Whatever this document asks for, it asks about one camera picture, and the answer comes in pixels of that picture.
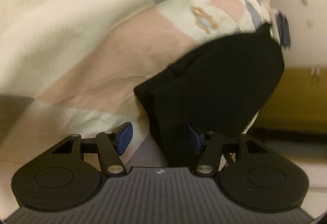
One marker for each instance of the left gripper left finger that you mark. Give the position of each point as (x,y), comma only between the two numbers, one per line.
(110,146)

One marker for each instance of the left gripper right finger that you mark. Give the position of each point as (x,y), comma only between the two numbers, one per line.
(208,146)

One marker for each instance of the white wall switch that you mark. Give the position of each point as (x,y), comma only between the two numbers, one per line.
(310,23)

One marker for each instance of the silver door handle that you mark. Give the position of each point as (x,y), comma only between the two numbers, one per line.
(315,74)

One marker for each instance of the blue folded cloth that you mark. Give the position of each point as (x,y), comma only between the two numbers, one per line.
(283,30)

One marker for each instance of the wooden door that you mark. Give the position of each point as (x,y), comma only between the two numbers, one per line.
(298,104)

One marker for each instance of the white fleece folded cloth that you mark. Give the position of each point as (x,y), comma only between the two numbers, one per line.
(274,32)

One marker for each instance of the black garment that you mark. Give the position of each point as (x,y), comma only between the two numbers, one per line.
(217,87)

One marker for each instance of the checkered patchwork quilt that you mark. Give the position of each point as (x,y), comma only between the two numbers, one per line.
(71,66)

